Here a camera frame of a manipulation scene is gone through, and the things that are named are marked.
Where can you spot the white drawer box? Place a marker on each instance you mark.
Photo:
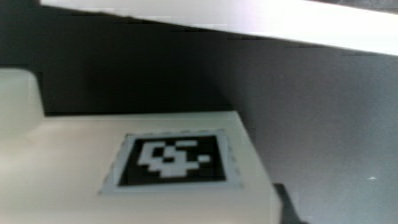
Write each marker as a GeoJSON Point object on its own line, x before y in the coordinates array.
{"type": "Point", "coordinates": [126, 169]}

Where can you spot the white front fence bar right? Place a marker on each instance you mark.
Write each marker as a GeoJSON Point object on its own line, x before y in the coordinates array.
{"type": "Point", "coordinates": [297, 20]}

